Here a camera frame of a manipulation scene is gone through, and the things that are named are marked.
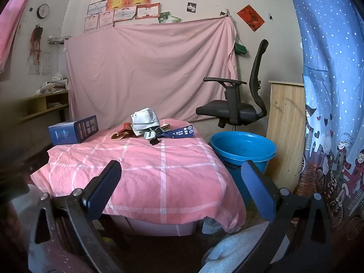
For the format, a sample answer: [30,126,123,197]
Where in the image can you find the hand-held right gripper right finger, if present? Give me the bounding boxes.
[227,160,333,273]

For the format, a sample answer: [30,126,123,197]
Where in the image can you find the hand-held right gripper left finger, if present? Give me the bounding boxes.
[28,160,126,273]

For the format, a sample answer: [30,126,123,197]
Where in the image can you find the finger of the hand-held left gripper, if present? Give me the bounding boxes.
[11,147,50,177]

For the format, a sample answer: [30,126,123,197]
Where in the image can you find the blue plastic bucket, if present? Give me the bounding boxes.
[210,131,277,205]

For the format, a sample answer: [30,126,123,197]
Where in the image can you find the red packet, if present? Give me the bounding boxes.
[111,122,134,141]

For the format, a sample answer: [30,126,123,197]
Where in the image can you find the white paper bag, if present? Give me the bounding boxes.
[131,107,162,136]

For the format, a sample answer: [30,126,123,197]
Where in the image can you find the navy printed strip packet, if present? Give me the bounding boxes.
[156,124,195,139]

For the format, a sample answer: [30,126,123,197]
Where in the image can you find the blue printed cardboard box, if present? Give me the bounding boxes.
[48,115,99,146]

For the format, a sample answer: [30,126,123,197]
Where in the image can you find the grey cloth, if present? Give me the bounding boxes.
[199,222,278,273]

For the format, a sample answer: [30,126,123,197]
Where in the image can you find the yellow wooden shelf desk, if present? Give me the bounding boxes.
[20,90,70,123]

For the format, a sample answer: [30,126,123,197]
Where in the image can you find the light wooden cabinet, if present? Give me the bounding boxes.
[266,80,307,195]

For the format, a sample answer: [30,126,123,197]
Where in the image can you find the pink checkered cloth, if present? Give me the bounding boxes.
[30,118,247,234]

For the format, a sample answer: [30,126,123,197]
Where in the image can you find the stack of papers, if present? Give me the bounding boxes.
[35,72,69,96]

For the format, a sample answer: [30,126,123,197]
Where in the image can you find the black office chair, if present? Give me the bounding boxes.
[196,39,269,133]

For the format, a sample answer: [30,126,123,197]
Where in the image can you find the red hanging ornament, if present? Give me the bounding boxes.
[30,24,44,63]

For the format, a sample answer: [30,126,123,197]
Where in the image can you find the pink hanging sheet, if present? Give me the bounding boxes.
[64,16,239,123]

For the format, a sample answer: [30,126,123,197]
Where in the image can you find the pink curtain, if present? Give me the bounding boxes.
[0,0,40,73]

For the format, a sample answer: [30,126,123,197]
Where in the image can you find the blue dotted printed curtain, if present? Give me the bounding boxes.
[284,0,364,245]

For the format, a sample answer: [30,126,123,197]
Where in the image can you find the green photo cards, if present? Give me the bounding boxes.
[158,11,182,24]

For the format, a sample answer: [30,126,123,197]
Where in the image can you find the white wall calendar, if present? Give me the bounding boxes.
[28,52,53,76]

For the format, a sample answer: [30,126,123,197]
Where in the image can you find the wire wall shelf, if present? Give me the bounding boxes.
[48,35,73,46]

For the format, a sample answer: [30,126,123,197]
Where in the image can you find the red diamond wall poster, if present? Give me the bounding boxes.
[237,5,265,32]

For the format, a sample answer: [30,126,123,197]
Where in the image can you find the group of wall certificates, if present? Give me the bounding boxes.
[84,0,179,33]

